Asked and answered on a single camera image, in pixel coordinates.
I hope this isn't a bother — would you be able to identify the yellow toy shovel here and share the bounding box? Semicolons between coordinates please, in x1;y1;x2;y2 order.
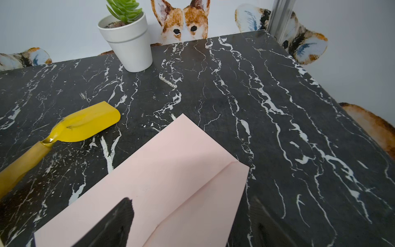
1;101;121;198

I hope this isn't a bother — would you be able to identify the pink envelope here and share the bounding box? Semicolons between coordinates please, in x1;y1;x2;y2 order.
35;115;249;247

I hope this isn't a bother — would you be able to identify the small plant white pot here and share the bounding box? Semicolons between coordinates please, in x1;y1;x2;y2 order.
97;1;153;73

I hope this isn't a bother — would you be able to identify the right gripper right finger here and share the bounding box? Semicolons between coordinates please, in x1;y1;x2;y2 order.
250;198;296;247

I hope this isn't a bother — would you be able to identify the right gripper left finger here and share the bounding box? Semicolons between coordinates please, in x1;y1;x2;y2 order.
74;198;134;247

